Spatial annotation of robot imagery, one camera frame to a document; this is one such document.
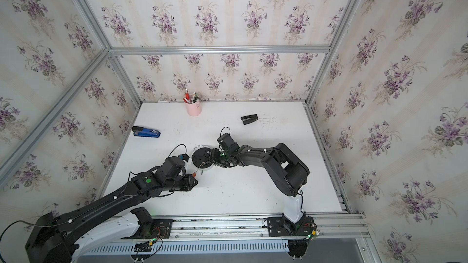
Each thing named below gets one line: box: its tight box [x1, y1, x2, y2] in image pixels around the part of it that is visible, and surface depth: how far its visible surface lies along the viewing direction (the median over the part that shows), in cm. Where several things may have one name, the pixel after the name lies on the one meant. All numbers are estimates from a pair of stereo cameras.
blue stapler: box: [131, 126, 161, 138], surface depth 104 cm
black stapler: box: [240, 113, 259, 125], surface depth 112 cm
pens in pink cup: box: [182, 87, 200, 105], surface depth 110 cm
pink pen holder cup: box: [184, 101, 202, 117], surface depth 113 cm
